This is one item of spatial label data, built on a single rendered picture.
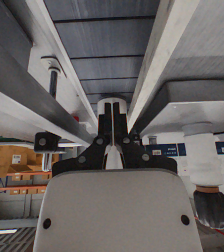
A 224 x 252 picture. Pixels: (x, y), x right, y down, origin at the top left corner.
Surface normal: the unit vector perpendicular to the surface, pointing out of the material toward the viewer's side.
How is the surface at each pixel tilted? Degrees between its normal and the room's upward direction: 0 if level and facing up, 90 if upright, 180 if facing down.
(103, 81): 0
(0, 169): 100
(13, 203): 90
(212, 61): 0
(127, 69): 0
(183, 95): 90
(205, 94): 90
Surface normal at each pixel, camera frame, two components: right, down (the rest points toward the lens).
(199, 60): 0.04, 0.97
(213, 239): 0.11, -0.24
